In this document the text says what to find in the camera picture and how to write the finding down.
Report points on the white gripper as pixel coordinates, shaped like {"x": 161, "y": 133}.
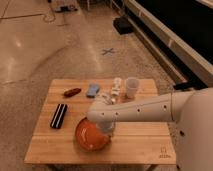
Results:
{"x": 106, "y": 127}

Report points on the orange ceramic bowl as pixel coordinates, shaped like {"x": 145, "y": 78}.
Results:
{"x": 89, "y": 137}

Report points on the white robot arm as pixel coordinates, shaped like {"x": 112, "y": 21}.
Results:
{"x": 191, "y": 110}

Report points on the blue sponge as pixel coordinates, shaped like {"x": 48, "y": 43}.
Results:
{"x": 93, "y": 90}

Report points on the wooden folding table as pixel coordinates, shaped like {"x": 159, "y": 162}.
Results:
{"x": 133, "y": 142}

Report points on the white plastic bottle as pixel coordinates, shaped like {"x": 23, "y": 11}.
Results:
{"x": 115, "y": 90}

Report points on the dark red sausage toy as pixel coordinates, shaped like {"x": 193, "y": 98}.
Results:
{"x": 72, "y": 92}

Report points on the black striped eyeglass case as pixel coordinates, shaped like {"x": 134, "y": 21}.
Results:
{"x": 58, "y": 116}

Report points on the translucent plastic cup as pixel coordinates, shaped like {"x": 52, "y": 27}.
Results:
{"x": 131, "y": 86}

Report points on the black bag on floor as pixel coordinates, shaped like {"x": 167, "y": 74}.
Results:
{"x": 122, "y": 25}

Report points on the grey equipment on floor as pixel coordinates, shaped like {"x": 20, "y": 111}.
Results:
{"x": 63, "y": 6}

